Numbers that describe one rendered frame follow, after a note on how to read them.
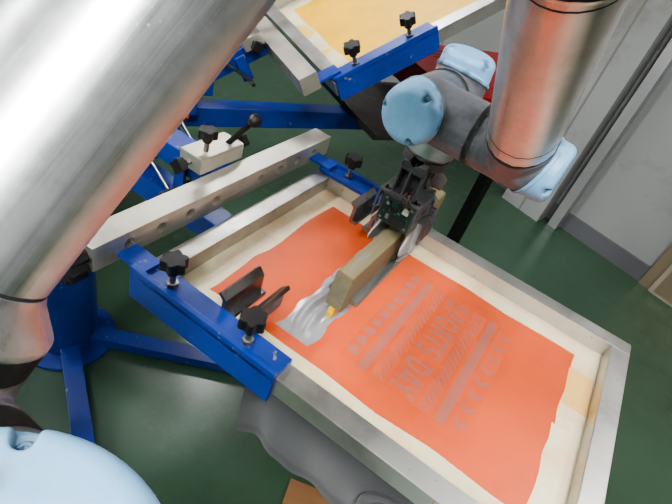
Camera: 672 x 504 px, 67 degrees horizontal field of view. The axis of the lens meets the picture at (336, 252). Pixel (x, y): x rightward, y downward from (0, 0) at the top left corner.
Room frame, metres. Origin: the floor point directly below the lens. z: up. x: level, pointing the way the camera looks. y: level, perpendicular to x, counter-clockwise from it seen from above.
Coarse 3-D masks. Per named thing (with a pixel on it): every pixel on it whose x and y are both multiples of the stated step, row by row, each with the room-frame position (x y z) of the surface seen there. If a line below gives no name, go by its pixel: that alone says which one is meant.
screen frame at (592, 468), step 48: (288, 192) 0.94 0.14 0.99; (336, 192) 1.06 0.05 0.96; (192, 240) 0.69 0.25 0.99; (240, 240) 0.77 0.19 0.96; (432, 240) 0.96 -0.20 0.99; (528, 288) 0.91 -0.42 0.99; (576, 336) 0.84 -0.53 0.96; (288, 384) 0.46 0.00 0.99; (624, 384) 0.71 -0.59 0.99; (336, 432) 0.42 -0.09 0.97; (384, 480) 0.39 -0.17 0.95; (432, 480) 0.39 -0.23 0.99; (576, 480) 0.49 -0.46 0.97
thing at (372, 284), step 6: (432, 228) 0.86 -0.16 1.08; (390, 264) 0.71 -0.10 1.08; (396, 264) 0.71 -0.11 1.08; (384, 270) 0.69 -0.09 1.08; (390, 270) 0.69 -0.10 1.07; (378, 276) 0.66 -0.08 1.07; (384, 276) 0.67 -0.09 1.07; (372, 282) 0.65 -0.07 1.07; (378, 282) 0.65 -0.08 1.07; (366, 288) 0.63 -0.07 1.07; (372, 288) 0.63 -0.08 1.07; (360, 294) 0.61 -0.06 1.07; (366, 294) 0.61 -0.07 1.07; (354, 300) 0.59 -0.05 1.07; (360, 300) 0.60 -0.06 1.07; (354, 306) 0.59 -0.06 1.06
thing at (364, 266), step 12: (444, 192) 0.89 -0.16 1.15; (372, 240) 0.67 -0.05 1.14; (384, 240) 0.68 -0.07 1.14; (396, 240) 0.69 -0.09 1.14; (360, 252) 0.63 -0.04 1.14; (372, 252) 0.64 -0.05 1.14; (384, 252) 0.65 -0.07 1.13; (396, 252) 0.73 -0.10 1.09; (348, 264) 0.59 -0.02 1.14; (360, 264) 0.60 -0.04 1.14; (372, 264) 0.62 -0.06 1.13; (384, 264) 0.69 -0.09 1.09; (336, 276) 0.57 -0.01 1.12; (348, 276) 0.57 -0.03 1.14; (360, 276) 0.58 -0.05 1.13; (372, 276) 0.65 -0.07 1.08; (336, 288) 0.57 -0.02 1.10; (348, 288) 0.56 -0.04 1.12; (360, 288) 0.61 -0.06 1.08; (336, 300) 0.57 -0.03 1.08; (348, 300) 0.58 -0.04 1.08
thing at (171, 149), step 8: (176, 136) 0.93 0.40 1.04; (184, 136) 0.94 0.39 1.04; (168, 144) 0.89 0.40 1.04; (176, 144) 0.90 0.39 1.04; (184, 144) 0.91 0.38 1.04; (160, 152) 0.90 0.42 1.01; (168, 152) 0.89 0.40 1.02; (176, 152) 0.88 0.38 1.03; (168, 160) 0.89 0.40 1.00; (216, 168) 0.86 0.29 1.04; (192, 176) 0.86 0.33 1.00; (200, 176) 0.85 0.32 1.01
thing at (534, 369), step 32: (320, 224) 0.92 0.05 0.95; (352, 224) 0.96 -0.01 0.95; (320, 256) 0.81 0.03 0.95; (352, 256) 0.85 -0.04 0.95; (384, 288) 0.78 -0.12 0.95; (448, 288) 0.86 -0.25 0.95; (512, 320) 0.83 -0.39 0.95; (512, 352) 0.73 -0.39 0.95; (544, 352) 0.76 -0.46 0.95; (512, 384) 0.65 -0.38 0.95; (544, 384) 0.68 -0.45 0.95; (544, 416) 0.60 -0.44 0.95
